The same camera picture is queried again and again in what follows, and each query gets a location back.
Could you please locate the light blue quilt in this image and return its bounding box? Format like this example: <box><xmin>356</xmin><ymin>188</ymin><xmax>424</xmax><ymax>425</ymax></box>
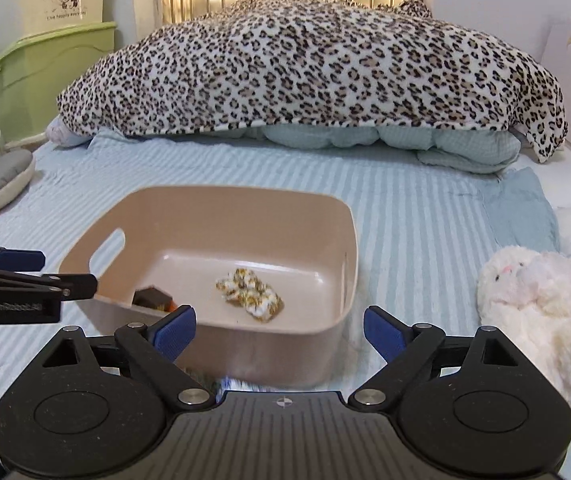
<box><xmin>88</xmin><ymin>123</ymin><xmax>522</xmax><ymax>176</ymax></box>

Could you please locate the green plastic storage box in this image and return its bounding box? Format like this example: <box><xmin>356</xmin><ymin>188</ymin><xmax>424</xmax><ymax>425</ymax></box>
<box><xmin>0</xmin><ymin>21</ymin><xmax>118</xmax><ymax>147</ymax></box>

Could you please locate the leopard print hair scrunchie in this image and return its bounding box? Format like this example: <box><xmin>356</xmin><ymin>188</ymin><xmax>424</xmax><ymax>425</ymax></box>
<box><xmin>216</xmin><ymin>268</ymin><xmax>285</xmax><ymax>324</ymax></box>

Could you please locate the beige plastic basket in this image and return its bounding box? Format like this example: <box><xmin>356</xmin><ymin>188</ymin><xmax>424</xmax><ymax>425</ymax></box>
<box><xmin>58</xmin><ymin>186</ymin><xmax>358</xmax><ymax>389</ymax></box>

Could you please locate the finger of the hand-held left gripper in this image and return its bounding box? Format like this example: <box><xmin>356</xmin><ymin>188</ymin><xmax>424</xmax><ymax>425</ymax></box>
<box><xmin>0</xmin><ymin>241</ymin><xmax>46</xmax><ymax>273</ymax></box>
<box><xmin>0</xmin><ymin>263</ymin><xmax>99</xmax><ymax>303</ymax></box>

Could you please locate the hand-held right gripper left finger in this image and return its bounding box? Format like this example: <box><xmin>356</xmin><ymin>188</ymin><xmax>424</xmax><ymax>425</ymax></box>
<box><xmin>40</xmin><ymin>304</ymin><xmax>216</xmax><ymax>407</ymax></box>

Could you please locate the light blue cloth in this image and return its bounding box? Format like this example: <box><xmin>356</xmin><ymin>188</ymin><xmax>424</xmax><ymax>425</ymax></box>
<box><xmin>483</xmin><ymin>166</ymin><xmax>561</xmax><ymax>253</ymax></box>

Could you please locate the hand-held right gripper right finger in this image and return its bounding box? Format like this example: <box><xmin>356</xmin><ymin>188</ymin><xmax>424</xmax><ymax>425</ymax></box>
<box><xmin>347</xmin><ymin>305</ymin><xmax>516</xmax><ymax>409</ymax></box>

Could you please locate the small brown box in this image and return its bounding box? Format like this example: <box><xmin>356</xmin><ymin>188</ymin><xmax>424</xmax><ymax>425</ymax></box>
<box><xmin>132</xmin><ymin>286</ymin><xmax>174</xmax><ymax>314</ymax></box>

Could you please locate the white plush rabbit toy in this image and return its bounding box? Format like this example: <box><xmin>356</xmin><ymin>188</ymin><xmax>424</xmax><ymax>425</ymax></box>
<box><xmin>476</xmin><ymin>245</ymin><xmax>571</xmax><ymax>397</ymax></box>

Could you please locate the striped light blue bed sheet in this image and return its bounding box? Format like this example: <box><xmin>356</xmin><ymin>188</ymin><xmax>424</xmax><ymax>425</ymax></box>
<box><xmin>0</xmin><ymin>136</ymin><xmax>571</xmax><ymax>461</ymax></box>

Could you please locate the leopard print blanket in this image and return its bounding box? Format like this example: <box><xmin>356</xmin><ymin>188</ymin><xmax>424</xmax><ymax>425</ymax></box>
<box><xmin>56</xmin><ymin>0</ymin><xmax>569</xmax><ymax>164</ymax></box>

